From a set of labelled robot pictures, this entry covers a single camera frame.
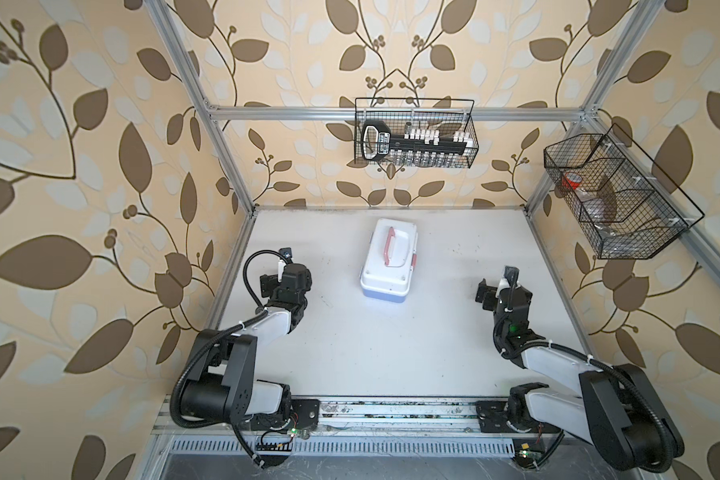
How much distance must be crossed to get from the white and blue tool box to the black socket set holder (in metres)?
0.23

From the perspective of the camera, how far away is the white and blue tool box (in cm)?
89

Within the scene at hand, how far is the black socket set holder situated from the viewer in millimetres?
830
